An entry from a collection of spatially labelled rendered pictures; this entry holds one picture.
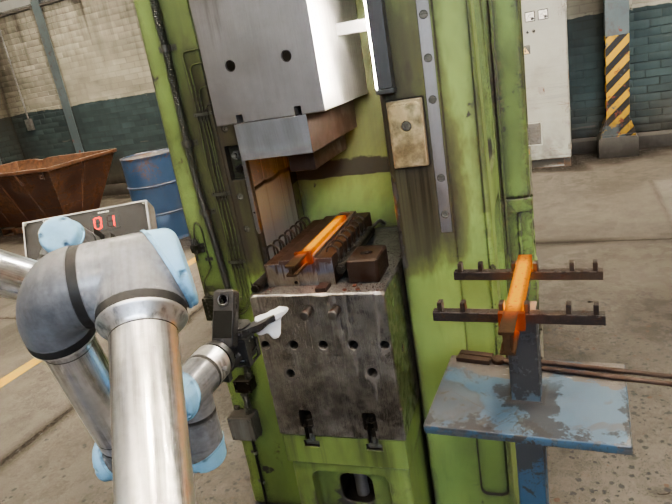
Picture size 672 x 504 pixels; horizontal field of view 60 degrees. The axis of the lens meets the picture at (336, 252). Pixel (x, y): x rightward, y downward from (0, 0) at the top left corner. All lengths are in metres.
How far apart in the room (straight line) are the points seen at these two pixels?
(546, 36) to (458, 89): 5.10
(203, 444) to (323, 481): 0.89
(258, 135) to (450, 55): 0.51
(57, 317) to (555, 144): 6.19
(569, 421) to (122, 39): 8.70
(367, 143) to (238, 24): 0.63
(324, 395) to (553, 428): 0.66
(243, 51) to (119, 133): 8.28
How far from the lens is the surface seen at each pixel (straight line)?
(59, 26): 10.16
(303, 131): 1.46
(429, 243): 1.60
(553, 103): 6.64
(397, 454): 1.72
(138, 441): 0.69
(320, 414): 1.71
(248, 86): 1.50
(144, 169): 6.06
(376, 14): 1.50
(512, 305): 1.14
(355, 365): 1.58
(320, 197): 2.01
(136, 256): 0.79
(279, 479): 2.21
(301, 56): 1.44
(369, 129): 1.91
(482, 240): 1.59
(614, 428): 1.29
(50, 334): 0.86
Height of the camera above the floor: 1.48
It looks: 18 degrees down
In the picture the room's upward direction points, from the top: 10 degrees counter-clockwise
